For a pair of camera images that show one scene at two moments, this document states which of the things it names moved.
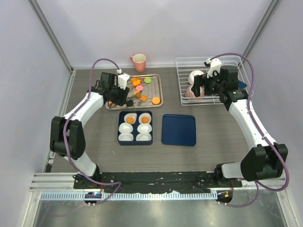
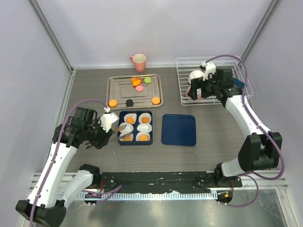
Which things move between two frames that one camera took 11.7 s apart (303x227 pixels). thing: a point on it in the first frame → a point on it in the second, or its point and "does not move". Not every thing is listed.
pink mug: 139,60 does not move
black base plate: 155,181 does not move
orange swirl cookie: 145,119 does not move
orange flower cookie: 129,120 does not move
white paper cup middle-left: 125,127 does not move
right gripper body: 212,85 does not move
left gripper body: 119,95 → 99,136
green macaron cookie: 147,80 does not move
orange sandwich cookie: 137,94 → 143,138
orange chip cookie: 144,98 → 127,138
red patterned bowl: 190,96 does not move
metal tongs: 129,102 → 114,138
